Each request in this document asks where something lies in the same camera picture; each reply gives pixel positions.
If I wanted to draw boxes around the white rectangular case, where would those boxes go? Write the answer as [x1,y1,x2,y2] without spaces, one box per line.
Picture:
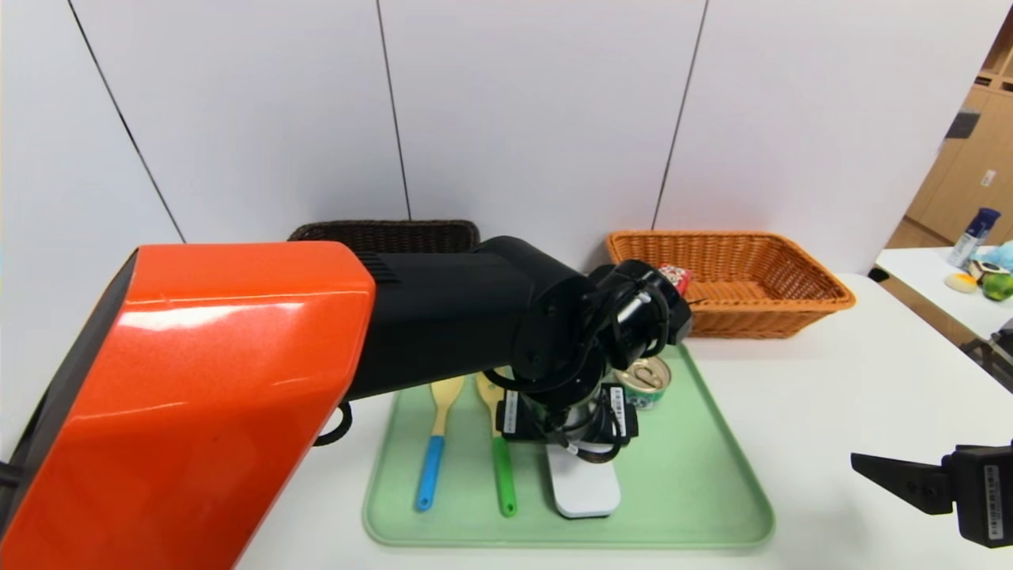
[546,443,622,520]

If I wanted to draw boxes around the yellow pasta fork green handle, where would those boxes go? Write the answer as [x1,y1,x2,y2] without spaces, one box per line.
[476,372,519,518]

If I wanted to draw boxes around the yellow spoon with blue handle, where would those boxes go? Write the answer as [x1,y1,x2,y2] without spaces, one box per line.
[417,376,466,511]

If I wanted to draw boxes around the blue capped spray bottle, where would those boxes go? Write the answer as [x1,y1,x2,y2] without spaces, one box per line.
[947,207,1001,270]

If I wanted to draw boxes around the light wooden cabinet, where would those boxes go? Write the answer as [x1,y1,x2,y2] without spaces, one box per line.
[882,8,1013,251]

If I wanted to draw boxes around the light green plastic tray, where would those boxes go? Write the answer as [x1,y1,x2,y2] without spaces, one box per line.
[363,340,775,549]

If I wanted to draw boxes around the orange wicker basket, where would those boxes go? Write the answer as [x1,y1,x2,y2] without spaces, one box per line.
[605,230,856,340]

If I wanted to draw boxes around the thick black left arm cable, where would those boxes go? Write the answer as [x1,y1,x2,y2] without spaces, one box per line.
[315,400,354,448]

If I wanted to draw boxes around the dark brown wicker basket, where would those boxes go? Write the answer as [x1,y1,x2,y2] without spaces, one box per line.
[287,220,482,256]

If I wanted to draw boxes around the white side table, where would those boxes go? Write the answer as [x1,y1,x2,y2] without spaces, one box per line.
[875,248,1013,393]

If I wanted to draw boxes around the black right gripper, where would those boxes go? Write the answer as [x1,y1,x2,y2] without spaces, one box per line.
[850,444,1013,549]

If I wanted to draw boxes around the tin can with gold lid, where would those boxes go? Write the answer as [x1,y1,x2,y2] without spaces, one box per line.
[613,355,673,411]

